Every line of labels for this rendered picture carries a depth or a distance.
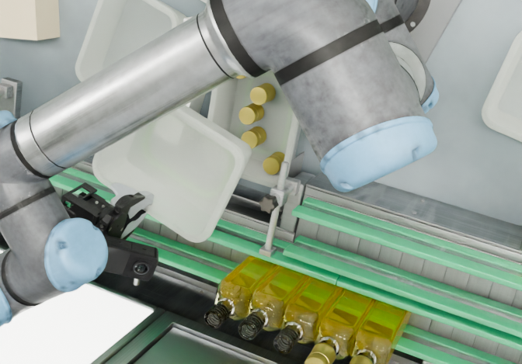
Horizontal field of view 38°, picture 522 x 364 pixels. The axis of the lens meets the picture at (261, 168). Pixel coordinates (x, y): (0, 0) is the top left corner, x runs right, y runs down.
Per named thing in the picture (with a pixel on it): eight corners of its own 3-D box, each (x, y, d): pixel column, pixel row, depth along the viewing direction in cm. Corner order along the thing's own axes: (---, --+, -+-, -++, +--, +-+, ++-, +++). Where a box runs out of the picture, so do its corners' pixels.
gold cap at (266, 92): (260, 81, 142) (251, 84, 138) (277, 85, 141) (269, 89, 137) (256, 98, 143) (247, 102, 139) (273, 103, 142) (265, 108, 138)
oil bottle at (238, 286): (258, 267, 140) (207, 316, 121) (263, 240, 138) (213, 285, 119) (286, 277, 138) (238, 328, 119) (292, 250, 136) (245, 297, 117)
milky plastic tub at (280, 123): (218, 154, 151) (199, 165, 143) (237, 45, 144) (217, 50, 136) (299, 179, 146) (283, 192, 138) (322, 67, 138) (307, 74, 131)
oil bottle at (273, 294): (287, 275, 138) (239, 327, 119) (293, 248, 136) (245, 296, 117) (315, 286, 136) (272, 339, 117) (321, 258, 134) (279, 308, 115)
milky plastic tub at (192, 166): (153, 71, 120) (123, 78, 112) (271, 142, 115) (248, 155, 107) (116, 161, 127) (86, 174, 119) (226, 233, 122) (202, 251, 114)
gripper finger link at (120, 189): (132, 165, 118) (96, 188, 111) (163, 184, 117) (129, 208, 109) (127, 182, 120) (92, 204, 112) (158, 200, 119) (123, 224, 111)
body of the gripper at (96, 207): (88, 178, 111) (33, 210, 101) (136, 207, 109) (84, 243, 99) (77, 219, 115) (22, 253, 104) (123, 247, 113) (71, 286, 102)
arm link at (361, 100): (403, 13, 120) (373, 19, 68) (445, 96, 121) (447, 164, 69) (336, 48, 124) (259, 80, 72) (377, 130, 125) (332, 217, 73)
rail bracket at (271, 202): (273, 237, 136) (246, 261, 125) (291, 150, 131) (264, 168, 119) (289, 242, 135) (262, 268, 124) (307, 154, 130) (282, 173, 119)
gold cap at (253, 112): (249, 100, 144) (240, 104, 140) (266, 105, 143) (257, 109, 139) (245, 117, 145) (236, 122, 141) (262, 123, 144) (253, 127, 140)
